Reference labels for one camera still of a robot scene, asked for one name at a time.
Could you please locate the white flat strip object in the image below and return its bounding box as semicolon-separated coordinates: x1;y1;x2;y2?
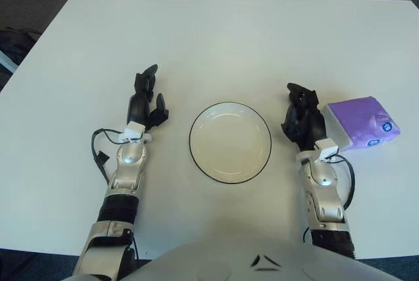
0;51;16;74

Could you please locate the purple tissue paper pack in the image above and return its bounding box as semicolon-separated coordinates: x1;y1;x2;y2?
323;96;401;153

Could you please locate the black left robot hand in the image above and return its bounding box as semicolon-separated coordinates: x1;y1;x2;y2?
126;64;171;132

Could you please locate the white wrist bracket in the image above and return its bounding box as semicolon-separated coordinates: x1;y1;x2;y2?
296;140;340;164
118;122;153;145

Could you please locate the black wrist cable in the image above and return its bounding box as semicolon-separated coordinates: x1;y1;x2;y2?
329;153;357;212
90;126;132;184

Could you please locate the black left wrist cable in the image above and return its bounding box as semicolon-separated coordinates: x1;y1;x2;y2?
90;126;132;184

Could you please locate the grey robot torso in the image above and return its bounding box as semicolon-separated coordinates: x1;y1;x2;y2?
127;227;407;281

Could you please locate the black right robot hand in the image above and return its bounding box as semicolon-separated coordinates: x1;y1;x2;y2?
280;82;328;153

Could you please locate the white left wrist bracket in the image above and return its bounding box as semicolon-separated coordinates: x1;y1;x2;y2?
118;122;153;145

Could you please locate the black bag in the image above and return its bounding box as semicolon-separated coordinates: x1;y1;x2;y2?
0;27;43;73

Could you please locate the white plate with black rim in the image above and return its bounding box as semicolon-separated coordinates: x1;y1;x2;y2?
188;101;274;185

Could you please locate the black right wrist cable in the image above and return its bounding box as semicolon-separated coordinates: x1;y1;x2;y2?
329;153;357;212

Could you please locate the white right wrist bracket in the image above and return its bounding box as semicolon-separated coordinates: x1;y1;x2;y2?
296;140;340;164

